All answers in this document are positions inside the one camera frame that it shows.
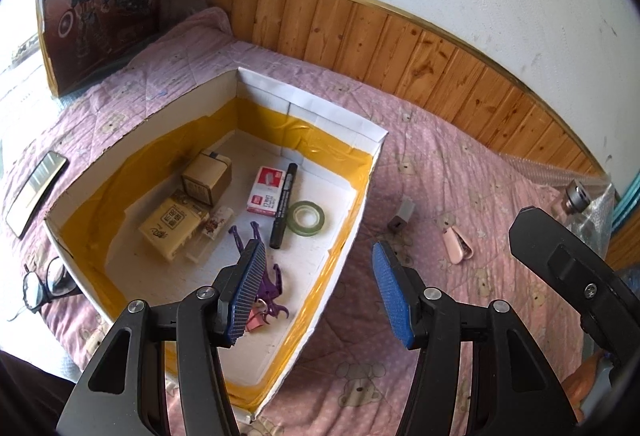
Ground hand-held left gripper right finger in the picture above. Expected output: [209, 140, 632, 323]
[371, 241, 581, 436]

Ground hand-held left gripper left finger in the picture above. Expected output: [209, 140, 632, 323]
[55, 238, 268, 436]

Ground purple toy figure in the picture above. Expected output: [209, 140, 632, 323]
[227, 222, 291, 319]

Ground pink binder clip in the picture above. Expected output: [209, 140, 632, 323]
[245, 298, 273, 332]

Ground red and white staple box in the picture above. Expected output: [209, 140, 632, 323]
[246, 166, 293, 218]

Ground brown cardboard cube box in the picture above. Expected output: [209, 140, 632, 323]
[181, 150, 233, 208]

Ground white cardboard box yellow tape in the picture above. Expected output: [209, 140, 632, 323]
[44, 66, 390, 423]

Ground person's right hand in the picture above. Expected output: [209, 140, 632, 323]
[562, 350, 608, 422]

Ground pink bear print blanket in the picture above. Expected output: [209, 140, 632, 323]
[0, 6, 601, 436]

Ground small grey adapter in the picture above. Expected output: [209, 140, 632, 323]
[387, 198, 417, 233]

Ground green tape roll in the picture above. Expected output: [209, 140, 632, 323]
[291, 201, 327, 234]

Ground pink hair clip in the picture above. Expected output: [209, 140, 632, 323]
[442, 222, 473, 263]

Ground black marker pen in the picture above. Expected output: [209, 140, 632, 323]
[269, 162, 301, 249]

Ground yellow printed carton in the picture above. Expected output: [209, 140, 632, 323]
[138, 190, 210, 262]

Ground black rimmed glasses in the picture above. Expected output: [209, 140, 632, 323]
[7, 256, 81, 322]

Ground black smartphone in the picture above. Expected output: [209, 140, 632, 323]
[5, 152, 68, 238]

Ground robot figure toy box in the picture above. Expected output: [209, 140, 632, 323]
[36, 0, 166, 98]

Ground wooden wall panelling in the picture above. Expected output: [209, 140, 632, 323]
[177, 0, 608, 177]

